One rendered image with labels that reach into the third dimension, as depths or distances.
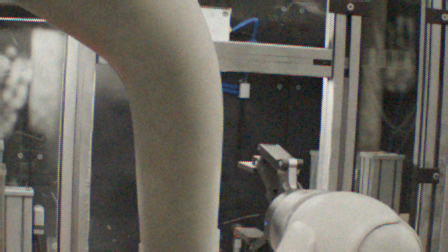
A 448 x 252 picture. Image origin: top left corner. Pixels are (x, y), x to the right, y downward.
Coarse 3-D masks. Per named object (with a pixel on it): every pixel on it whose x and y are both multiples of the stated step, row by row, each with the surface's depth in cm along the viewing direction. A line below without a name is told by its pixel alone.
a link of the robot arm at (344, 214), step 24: (336, 192) 84; (312, 216) 80; (336, 216) 77; (360, 216) 75; (384, 216) 75; (288, 240) 81; (312, 240) 77; (336, 240) 75; (360, 240) 73; (384, 240) 73; (408, 240) 74
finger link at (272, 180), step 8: (256, 160) 108; (264, 168) 106; (272, 168) 106; (264, 176) 105; (272, 176) 104; (280, 176) 105; (264, 184) 104; (272, 184) 102; (280, 184) 103; (272, 192) 101; (272, 200) 99
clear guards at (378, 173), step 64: (256, 0) 134; (320, 0) 136; (384, 0) 139; (0, 64) 124; (64, 64) 127; (256, 64) 134; (320, 64) 137; (384, 64) 140; (0, 128) 125; (384, 128) 140; (0, 192) 126; (384, 192) 141
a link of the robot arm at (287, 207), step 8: (296, 192) 91; (304, 192) 90; (312, 192) 89; (320, 192) 88; (328, 192) 88; (288, 200) 90; (296, 200) 89; (304, 200) 87; (280, 208) 90; (288, 208) 89; (296, 208) 87; (280, 216) 89; (288, 216) 87; (272, 224) 91; (280, 224) 89; (272, 232) 90; (280, 232) 88; (272, 240) 91; (280, 240) 88
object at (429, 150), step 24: (432, 0) 142; (432, 24) 142; (432, 48) 142; (432, 72) 142; (432, 96) 142; (432, 120) 143; (432, 144) 143; (312, 168) 163; (432, 192) 144; (432, 216) 144; (432, 240) 144
